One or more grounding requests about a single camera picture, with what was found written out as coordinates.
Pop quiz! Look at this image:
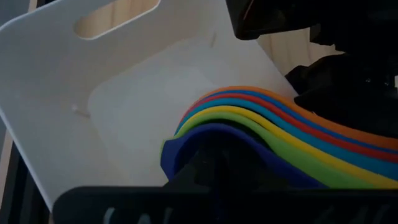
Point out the dark blue measuring cup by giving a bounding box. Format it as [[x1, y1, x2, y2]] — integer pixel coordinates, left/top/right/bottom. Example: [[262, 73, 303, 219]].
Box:
[[160, 123, 326, 190]]

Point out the green measuring cup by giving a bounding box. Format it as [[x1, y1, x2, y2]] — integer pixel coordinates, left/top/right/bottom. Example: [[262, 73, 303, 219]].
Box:
[[161, 111, 379, 190]]

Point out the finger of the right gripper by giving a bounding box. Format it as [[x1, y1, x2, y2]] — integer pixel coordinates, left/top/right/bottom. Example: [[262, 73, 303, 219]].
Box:
[[225, 0, 312, 40]]

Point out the yellow measuring cup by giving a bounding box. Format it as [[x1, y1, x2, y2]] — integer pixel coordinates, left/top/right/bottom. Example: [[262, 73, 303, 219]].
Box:
[[174, 105, 398, 190]]

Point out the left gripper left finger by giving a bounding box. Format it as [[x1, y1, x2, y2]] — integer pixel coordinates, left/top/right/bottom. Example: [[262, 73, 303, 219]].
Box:
[[52, 146, 218, 224]]

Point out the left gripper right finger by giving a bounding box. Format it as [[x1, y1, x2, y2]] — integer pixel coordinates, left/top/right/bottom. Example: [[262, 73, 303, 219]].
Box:
[[217, 146, 398, 224]]

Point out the red measuring cup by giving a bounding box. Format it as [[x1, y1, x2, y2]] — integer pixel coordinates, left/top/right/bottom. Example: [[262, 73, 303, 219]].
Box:
[[182, 93, 398, 165]]

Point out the orange measuring cup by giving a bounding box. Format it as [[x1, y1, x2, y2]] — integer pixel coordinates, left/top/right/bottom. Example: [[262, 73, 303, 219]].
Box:
[[192, 85, 398, 152]]

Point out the black metal table frame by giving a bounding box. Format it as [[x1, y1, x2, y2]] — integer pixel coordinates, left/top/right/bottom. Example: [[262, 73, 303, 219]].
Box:
[[0, 149, 52, 224]]

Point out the white plastic basket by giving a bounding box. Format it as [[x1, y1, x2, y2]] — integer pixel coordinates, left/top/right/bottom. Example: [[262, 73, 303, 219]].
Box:
[[0, 0, 300, 213]]

